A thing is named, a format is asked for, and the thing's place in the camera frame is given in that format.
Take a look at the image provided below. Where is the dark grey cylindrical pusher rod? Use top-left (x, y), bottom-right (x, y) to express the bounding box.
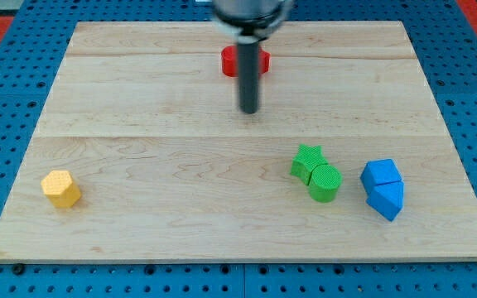
top-left (237, 42), bottom-right (260, 114)

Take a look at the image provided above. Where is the red star block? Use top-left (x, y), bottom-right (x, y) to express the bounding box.
top-left (258, 47), bottom-right (271, 75)

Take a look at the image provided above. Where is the red circle block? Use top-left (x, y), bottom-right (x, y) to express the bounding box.
top-left (220, 46), bottom-right (238, 77)

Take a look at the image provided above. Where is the green star block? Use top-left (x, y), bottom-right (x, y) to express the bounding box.
top-left (290, 144), bottom-right (329, 185)

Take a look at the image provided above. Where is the green circle block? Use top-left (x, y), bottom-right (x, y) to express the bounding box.
top-left (308, 165), bottom-right (343, 203)

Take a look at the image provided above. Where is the light wooden board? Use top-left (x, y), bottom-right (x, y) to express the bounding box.
top-left (0, 21), bottom-right (477, 264)

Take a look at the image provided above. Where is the blue cube block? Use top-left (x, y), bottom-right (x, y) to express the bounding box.
top-left (360, 159), bottom-right (402, 195)

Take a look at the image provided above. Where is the blue pentagon block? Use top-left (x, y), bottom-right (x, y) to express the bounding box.
top-left (366, 181), bottom-right (404, 222)

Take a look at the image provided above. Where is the yellow hexagon block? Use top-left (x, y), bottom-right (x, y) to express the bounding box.
top-left (41, 170), bottom-right (82, 208)

